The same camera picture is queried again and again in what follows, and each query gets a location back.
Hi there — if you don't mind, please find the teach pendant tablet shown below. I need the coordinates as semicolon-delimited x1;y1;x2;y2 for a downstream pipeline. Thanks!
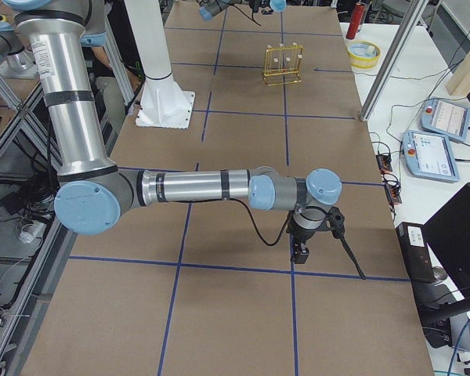
420;98;470;143
402;130;460;183

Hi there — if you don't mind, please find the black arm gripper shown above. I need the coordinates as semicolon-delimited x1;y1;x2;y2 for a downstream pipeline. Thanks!
286;217;329;263

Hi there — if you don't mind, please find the near teach pendant tablet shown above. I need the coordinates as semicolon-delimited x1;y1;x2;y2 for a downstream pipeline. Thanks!
402;130;460;183

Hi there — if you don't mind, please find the gold wire cup holder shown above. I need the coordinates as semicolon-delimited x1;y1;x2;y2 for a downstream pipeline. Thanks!
262;42;304;86

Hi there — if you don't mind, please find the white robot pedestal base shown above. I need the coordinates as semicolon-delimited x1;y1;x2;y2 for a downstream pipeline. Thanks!
128;1;195;129

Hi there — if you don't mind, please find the orange black usb hub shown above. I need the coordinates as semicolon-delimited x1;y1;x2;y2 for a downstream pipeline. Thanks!
384;184;402;206
375;154;392;173

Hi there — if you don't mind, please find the red cylindrical bottle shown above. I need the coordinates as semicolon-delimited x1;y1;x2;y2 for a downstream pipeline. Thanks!
345;2;366;40

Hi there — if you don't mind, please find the black laptop computer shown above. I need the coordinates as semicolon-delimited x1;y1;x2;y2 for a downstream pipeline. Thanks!
422;182;470;293

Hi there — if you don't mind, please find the far teach pendant tablet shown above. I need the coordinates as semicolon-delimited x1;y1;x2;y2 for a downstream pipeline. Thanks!
420;98;470;143

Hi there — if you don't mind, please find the black box device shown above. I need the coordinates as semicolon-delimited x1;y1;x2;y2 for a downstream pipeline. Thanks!
396;222;435;284

